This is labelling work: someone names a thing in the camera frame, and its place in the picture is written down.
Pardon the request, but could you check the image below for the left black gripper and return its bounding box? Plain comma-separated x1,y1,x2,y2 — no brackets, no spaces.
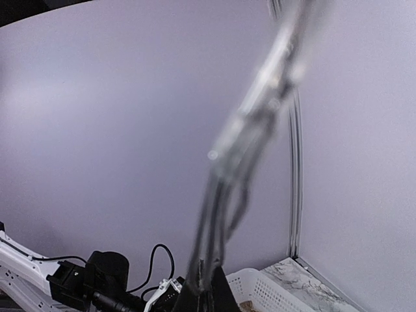
92,289,179,311

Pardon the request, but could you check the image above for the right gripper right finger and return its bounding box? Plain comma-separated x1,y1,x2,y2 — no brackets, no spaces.
209,266,241,312

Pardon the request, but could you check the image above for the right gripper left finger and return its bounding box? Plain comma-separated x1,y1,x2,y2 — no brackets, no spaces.
174,259,203,312

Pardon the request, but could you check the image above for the white plastic basket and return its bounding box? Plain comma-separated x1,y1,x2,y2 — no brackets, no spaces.
226,266,326,312

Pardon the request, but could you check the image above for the clear string light wire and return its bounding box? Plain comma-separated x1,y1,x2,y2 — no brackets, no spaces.
187,0,316,293

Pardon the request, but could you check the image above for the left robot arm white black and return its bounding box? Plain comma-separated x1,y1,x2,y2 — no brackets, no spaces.
1,231,184,311

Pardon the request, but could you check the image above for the burlap bow ornament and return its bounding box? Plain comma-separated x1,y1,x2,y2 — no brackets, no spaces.
239,300,259,312

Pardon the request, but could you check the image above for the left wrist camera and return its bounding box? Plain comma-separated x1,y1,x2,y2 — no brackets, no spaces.
144,276,185,311

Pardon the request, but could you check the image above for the left aluminium frame post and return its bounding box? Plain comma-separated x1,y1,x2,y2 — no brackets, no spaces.
289,90,304,259

